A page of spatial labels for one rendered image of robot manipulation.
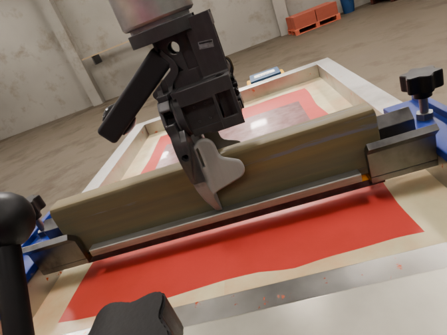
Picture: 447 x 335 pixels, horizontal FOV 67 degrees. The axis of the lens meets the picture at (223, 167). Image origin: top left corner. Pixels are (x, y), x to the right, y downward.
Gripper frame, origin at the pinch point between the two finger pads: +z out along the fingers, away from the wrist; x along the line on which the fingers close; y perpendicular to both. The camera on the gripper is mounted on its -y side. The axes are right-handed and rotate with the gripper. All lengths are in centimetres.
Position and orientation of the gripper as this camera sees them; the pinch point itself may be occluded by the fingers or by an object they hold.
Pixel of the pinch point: (211, 193)
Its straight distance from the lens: 42.5
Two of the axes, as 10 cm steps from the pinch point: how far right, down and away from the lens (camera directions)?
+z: 3.4, 8.5, 4.1
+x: 0.3, -4.4, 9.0
